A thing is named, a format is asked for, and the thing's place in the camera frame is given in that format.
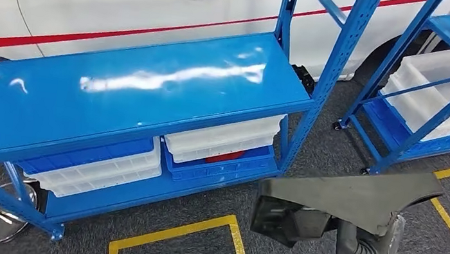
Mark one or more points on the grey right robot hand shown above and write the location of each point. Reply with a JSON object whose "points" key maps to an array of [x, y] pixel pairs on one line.
{"points": [[395, 241]]}

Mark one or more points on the blue plastic bin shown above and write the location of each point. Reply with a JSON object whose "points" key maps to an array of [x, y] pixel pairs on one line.
{"points": [[384, 120], [88, 154], [219, 172]]}

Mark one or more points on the red round object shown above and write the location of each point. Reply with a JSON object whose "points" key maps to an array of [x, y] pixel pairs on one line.
{"points": [[225, 158]]}

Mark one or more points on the black plastic slotted panel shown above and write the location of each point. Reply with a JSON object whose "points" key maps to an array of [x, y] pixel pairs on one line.
{"points": [[349, 197]]}

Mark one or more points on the white car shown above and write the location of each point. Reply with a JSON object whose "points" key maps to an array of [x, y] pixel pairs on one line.
{"points": [[137, 3]]}

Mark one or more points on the red barrier belt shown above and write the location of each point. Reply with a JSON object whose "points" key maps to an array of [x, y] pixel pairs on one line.
{"points": [[90, 34]]}

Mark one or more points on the white plastic bin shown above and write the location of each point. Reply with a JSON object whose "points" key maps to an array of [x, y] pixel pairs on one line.
{"points": [[424, 107], [106, 186], [204, 153], [223, 136], [116, 170]]}

